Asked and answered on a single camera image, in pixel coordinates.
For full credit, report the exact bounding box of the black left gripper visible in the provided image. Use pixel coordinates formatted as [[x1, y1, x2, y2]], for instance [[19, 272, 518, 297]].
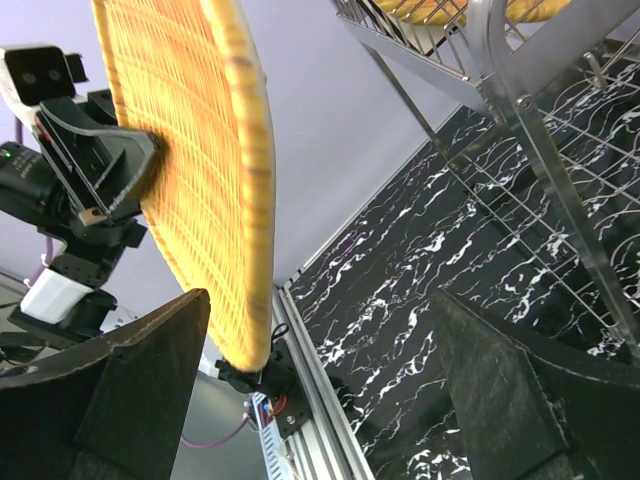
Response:
[[35, 97, 160, 248]]

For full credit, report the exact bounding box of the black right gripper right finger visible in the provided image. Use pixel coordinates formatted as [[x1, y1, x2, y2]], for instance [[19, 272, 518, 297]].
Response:
[[431, 289, 639, 479]]

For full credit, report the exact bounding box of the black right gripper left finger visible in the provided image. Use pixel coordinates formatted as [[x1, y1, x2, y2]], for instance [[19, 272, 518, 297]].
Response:
[[1, 289, 210, 479]]

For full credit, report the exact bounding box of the woven wicker plate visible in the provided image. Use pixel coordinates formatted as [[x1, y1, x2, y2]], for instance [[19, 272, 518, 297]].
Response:
[[374, 0, 576, 26], [92, 1, 276, 372]]

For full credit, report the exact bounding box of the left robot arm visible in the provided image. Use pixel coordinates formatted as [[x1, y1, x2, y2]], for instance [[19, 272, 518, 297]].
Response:
[[1, 90, 162, 350]]

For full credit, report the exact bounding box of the stainless steel dish rack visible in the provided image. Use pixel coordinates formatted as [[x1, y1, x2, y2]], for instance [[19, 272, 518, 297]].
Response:
[[335, 1, 639, 354]]

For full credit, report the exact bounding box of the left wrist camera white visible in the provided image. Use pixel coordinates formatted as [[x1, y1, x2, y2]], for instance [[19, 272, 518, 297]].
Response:
[[1, 43, 88, 132]]

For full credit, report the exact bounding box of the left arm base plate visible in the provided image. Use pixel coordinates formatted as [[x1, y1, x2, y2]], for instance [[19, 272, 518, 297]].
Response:
[[215, 323, 312, 440]]

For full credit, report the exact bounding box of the aluminium frame rail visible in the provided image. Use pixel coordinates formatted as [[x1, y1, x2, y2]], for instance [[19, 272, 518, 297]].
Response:
[[260, 287, 374, 479]]

